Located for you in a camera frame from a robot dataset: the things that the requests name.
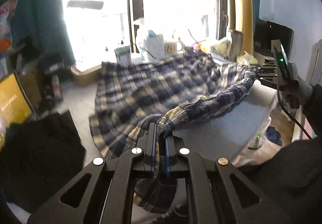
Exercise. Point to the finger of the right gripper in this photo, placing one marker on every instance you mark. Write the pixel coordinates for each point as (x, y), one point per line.
(267, 69)
(270, 82)

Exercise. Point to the purple cloth item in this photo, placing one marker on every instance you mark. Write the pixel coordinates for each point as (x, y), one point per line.
(197, 46)

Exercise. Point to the black cloth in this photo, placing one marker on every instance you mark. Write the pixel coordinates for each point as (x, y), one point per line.
(38, 158)

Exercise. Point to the green white carton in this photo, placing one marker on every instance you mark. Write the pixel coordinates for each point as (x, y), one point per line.
(123, 56)

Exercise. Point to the yellow curtain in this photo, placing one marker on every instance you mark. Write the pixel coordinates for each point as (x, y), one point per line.
(244, 24)

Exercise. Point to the blue plaid pants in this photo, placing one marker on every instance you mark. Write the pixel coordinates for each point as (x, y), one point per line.
(170, 93)

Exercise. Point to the white yellow mug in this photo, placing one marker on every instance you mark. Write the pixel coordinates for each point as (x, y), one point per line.
(173, 47)

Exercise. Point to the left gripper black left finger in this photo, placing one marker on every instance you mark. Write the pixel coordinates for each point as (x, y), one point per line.
(103, 191)

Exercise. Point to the brown food container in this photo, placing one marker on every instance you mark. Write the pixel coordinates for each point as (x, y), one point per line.
(86, 77)

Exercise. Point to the white perforated basket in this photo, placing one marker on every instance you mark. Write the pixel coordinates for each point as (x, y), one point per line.
(153, 48)

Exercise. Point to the teal curtain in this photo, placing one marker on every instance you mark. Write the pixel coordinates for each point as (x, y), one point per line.
(42, 21)

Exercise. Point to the yellow screen monitor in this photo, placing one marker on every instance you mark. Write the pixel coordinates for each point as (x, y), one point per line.
(15, 106)

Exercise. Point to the right hand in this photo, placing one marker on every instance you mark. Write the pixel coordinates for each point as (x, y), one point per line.
(300, 89)

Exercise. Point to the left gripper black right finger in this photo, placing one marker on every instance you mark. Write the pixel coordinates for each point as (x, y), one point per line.
(217, 192)

